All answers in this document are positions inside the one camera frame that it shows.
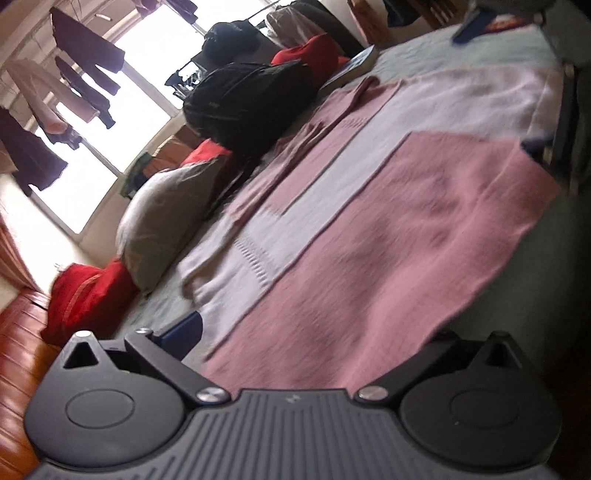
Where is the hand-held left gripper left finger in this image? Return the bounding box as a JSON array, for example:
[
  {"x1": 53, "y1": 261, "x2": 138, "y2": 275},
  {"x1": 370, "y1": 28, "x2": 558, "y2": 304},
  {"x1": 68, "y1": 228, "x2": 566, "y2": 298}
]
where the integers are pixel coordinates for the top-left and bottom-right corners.
[{"x1": 64, "y1": 311, "x2": 230, "y2": 409}]

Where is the grey pillow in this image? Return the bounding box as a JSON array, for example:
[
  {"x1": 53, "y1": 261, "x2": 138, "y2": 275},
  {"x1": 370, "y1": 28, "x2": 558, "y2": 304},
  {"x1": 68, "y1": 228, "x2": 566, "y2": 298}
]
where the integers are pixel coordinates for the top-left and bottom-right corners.
[{"x1": 115, "y1": 154, "x2": 232, "y2": 296}]

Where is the window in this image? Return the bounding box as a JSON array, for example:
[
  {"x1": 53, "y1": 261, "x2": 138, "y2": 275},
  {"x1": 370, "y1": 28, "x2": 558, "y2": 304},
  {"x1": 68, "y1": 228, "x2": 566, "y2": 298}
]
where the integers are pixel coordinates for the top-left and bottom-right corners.
[{"x1": 28, "y1": 0, "x2": 278, "y2": 236}]

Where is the pink and white sweater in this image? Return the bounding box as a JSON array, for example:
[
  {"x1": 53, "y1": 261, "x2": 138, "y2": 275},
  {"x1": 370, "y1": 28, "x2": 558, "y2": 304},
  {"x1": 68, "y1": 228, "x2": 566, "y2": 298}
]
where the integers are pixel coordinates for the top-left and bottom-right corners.
[{"x1": 180, "y1": 65, "x2": 564, "y2": 393}]

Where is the black bundled garment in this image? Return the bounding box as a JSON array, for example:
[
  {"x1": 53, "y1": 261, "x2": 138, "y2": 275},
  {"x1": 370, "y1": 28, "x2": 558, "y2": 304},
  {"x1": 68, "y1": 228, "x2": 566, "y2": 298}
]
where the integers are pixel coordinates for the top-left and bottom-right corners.
[{"x1": 203, "y1": 21, "x2": 262, "y2": 56}]

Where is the green box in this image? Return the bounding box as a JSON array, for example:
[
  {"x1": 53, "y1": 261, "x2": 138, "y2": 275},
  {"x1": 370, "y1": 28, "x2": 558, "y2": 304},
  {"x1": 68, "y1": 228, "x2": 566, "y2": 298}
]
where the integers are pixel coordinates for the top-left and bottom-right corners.
[{"x1": 121, "y1": 152, "x2": 153, "y2": 197}]

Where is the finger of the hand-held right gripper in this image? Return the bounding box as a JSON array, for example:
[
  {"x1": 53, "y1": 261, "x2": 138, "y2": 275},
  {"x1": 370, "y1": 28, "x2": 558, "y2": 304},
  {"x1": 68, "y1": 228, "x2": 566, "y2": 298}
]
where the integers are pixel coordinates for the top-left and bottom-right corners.
[
  {"x1": 521, "y1": 61, "x2": 591, "y2": 195},
  {"x1": 451, "y1": 0, "x2": 555, "y2": 45}
]

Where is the brown cardboard box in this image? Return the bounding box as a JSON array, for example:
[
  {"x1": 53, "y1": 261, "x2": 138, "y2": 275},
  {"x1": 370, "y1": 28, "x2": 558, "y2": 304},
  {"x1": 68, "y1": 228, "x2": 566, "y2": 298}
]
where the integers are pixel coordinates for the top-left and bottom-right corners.
[{"x1": 152, "y1": 124, "x2": 204, "y2": 171}]

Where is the dark coat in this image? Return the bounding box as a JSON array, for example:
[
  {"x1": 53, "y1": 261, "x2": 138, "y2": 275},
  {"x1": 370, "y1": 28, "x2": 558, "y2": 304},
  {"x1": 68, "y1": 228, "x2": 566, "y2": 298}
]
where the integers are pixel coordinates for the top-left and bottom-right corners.
[{"x1": 295, "y1": 0, "x2": 365, "y2": 51}]

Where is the blue and white book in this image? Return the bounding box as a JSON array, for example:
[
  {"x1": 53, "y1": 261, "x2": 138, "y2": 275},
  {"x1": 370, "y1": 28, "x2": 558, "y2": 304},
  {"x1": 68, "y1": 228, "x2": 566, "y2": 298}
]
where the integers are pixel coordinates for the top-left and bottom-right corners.
[{"x1": 318, "y1": 45, "x2": 380, "y2": 95}]

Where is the orange patterned curtain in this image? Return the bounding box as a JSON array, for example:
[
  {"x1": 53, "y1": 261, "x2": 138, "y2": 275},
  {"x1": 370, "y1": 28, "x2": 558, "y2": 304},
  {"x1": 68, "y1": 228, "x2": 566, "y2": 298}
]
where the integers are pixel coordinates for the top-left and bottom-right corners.
[{"x1": 0, "y1": 212, "x2": 38, "y2": 296}]

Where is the dark purple hanging garment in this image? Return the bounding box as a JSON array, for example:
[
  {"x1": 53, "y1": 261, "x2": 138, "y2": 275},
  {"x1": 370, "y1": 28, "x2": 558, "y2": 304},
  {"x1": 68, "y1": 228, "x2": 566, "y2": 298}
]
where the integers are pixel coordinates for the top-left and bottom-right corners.
[{"x1": 0, "y1": 106, "x2": 70, "y2": 197}]

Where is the metal clothes rack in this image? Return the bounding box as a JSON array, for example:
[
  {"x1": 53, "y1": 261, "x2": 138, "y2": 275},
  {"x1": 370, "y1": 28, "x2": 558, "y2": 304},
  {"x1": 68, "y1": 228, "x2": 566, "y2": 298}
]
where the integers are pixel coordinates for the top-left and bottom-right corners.
[{"x1": 166, "y1": 0, "x2": 296, "y2": 97}]

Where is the green checked blanket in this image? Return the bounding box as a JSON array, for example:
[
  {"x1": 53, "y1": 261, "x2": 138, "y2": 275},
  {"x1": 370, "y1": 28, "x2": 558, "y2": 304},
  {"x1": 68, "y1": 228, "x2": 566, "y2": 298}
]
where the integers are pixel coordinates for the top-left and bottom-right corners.
[{"x1": 124, "y1": 14, "x2": 591, "y2": 370}]

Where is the beige shirt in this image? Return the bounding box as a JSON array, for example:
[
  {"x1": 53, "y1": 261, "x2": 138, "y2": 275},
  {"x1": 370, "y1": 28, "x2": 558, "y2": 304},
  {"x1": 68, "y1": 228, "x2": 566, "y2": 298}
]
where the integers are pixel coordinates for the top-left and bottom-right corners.
[{"x1": 265, "y1": 4, "x2": 315, "y2": 49}]

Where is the wooden headboard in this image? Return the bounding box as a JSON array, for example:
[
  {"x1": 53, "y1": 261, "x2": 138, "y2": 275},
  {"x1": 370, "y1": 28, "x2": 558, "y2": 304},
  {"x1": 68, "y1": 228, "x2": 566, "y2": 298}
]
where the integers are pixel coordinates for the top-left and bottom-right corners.
[{"x1": 0, "y1": 288, "x2": 70, "y2": 480}]

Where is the dark hanging jacket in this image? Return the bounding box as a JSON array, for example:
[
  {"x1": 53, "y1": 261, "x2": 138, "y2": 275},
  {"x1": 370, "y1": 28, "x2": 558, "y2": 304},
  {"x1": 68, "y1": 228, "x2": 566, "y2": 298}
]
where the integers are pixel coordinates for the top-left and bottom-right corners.
[{"x1": 50, "y1": 7, "x2": 125, "y2": 75}]

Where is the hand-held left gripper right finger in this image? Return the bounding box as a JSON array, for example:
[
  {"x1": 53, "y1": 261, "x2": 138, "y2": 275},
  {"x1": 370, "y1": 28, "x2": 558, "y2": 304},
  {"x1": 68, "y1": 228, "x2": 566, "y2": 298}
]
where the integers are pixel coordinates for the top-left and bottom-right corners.
[{"x1": 358, "y1": 330, "x2": 525, "y2": 409}]

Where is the black backpack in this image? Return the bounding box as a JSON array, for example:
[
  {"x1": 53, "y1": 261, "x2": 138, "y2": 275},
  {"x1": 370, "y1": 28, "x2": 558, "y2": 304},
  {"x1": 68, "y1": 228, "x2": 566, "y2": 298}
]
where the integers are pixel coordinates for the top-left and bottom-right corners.
[{"x1": 183, "y1": 59, "x2": 319, "y2": 153}]

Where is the beige hanging garment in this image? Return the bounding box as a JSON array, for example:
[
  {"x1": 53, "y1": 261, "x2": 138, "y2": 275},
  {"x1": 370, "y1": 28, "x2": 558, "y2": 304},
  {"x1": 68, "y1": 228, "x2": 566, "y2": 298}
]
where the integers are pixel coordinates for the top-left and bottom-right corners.
[{"x1": 4, "y1": 58, "x2": 100, "y2": 134}]

